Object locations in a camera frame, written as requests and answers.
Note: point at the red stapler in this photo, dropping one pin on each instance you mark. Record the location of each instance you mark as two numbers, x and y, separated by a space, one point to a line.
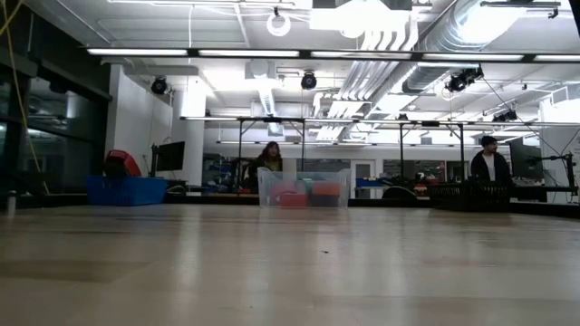
122 163

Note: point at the clear plastic bin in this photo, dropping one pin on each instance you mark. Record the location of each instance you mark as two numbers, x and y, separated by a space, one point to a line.
265 176

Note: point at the black ceiling spotlight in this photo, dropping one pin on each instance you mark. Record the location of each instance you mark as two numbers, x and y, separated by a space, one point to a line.
462 79
505 115
159 86
309 80

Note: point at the long ceiling light bar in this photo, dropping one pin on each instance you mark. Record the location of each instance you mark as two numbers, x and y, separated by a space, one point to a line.
249 53

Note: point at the blue plastic bin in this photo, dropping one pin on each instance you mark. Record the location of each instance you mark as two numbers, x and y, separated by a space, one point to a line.
127 190

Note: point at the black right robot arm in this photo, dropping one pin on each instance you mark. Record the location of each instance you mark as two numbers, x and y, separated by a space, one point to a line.
577 13

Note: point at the purple tape roll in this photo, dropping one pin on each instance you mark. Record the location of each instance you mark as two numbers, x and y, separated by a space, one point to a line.
325 201

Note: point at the white bottle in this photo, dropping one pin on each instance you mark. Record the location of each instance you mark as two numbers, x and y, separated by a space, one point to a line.
11 204

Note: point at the black plastic basket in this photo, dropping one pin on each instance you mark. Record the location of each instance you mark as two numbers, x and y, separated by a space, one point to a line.
471 194

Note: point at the orange tape roll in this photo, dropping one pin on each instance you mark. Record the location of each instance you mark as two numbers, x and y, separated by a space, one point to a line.
326 188

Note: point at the black metal gantry frame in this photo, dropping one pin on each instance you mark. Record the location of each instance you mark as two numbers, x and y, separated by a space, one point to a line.
303 136
461 145

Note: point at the black rounded chair back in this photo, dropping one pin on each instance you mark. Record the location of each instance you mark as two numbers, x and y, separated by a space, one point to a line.
399 192

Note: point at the white round ceiling fixture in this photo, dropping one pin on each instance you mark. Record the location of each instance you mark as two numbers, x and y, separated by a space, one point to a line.
272 25

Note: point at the black computer monitor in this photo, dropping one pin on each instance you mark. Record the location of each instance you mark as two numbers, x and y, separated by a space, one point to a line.
170 156
528 158

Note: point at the person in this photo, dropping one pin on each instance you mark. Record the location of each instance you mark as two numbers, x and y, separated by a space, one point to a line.
269 158
491 165

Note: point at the black aluminium table frame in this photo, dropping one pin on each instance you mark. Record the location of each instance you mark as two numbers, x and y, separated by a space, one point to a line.
362 202

